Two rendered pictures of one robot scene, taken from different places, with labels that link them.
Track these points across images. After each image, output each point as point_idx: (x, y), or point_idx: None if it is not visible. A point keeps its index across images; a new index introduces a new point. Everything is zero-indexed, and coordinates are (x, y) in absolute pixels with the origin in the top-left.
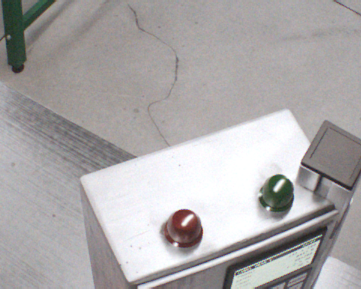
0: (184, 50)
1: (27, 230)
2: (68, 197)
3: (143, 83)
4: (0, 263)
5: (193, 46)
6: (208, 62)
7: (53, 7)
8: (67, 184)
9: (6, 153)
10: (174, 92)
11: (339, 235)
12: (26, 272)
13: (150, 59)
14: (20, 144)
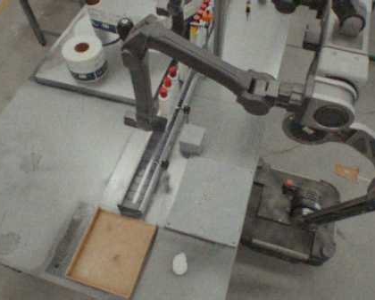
0: None
1: (249, 28)
2: (264, 33)
3: (357, 104)
4: (236, 25)
5: None
6: None
7: (373, 69)
8: (268, 32)
9: (270, 19)
10: (360, 114)
11: (330, 179)
12: (237, 30)
13: (369, 104)
14: (274, 20)
